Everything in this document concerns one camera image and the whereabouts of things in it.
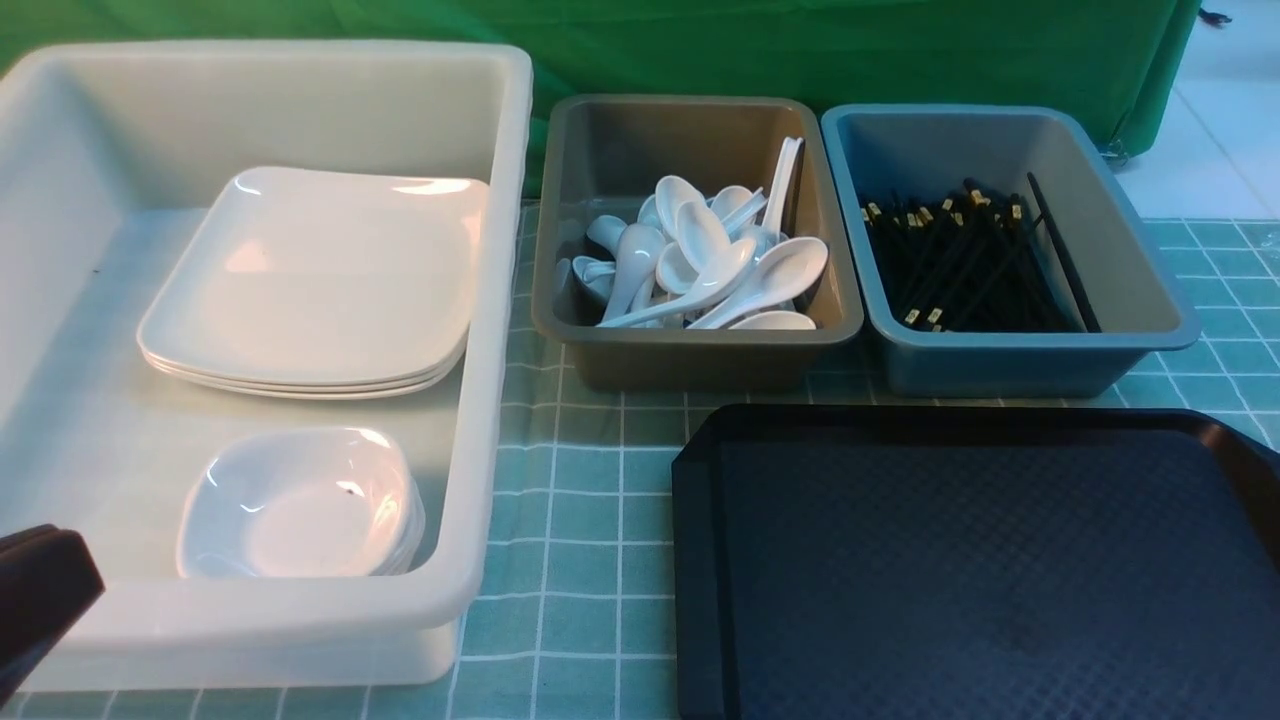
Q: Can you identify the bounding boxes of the large white square plate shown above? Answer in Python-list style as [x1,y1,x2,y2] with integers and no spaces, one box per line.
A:
[136,167,489,386]

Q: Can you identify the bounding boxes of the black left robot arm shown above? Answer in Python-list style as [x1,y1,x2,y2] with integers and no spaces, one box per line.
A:
[1,524,105,705]

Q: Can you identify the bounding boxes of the pile of white soup spoons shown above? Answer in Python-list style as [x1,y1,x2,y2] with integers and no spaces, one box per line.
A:
[556,136,829,331]

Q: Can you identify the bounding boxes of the brown plastic spoon bin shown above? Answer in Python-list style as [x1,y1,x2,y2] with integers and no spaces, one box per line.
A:
[531,94,865,393]

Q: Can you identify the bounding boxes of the green checked tablecloth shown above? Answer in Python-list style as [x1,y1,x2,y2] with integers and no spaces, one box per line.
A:
[3,205,1277,719]

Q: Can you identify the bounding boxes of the black plastic serving tray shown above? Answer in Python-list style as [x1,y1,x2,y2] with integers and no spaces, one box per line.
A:
[671,404,1279,719]

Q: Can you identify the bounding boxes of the stacked white square plates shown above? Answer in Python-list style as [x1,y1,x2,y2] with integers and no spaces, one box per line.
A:
[142,340,468,400]

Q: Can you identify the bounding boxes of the pile of black chopsticks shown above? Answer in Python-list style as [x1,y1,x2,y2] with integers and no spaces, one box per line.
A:
[860,173,1101,333]

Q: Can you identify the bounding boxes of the blue-grey plastic chopstick bin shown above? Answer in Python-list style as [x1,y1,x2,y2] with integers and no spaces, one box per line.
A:
[820,104,1201,398]

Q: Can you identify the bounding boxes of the stacked white bowls in tub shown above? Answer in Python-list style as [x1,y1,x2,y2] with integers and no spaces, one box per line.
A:
[175,427,426,579]

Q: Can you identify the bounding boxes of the large white plastic tub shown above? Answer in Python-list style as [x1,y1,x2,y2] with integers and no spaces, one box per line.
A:
[3,38,532,693]

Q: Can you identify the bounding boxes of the green backdrop cloth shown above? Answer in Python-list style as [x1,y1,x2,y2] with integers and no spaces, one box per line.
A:
[1,1,1199,195]

